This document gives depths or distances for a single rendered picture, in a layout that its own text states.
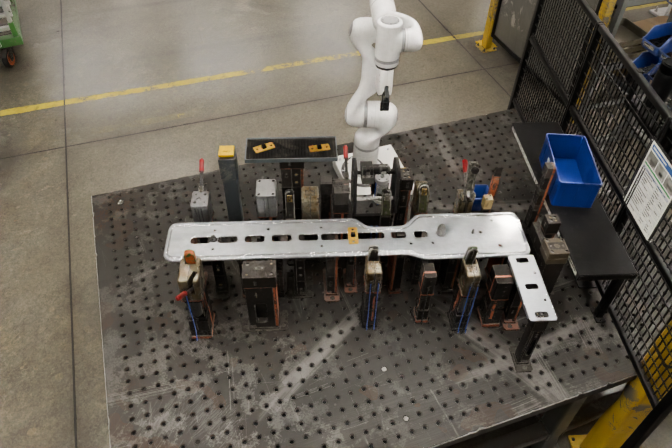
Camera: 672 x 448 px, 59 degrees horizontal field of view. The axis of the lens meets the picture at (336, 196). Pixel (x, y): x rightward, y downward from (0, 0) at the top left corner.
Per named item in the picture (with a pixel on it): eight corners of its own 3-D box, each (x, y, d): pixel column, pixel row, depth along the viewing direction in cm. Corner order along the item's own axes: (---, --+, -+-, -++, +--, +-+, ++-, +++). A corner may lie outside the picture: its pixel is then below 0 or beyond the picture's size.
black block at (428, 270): (413, 327, 233) (422, 282, 212) (409, 305, 240) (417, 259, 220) (433, 327, 233) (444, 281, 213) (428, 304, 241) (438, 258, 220)
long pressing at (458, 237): (161, 268, 215) (160, 265, 214) (170, 222, 231) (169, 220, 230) (532, 256, 222) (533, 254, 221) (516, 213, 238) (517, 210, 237)
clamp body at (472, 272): (447, 335, 231) (462, 280, 206) (442, 310, 239) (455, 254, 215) (470, 334, 231) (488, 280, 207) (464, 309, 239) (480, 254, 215)
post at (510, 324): (503, 330, 232) (521, 286, 212) (497, 307, 240) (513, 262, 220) (519, 330, 233) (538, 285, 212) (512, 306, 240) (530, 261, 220)
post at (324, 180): (319, 249, 260) (319, 183, 232) (319, 241, 264) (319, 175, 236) (331, 249, 261) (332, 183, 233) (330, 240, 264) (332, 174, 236)
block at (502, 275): (479, 329, 233) (493, 285, 213) (472, 305, 241) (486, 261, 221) (502, 328, 233) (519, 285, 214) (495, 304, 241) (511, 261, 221)
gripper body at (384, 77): (374, 53, 205) (372, 80, 213) (377, 69, 198) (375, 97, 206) (395, 53, 206) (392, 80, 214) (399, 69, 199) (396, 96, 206)
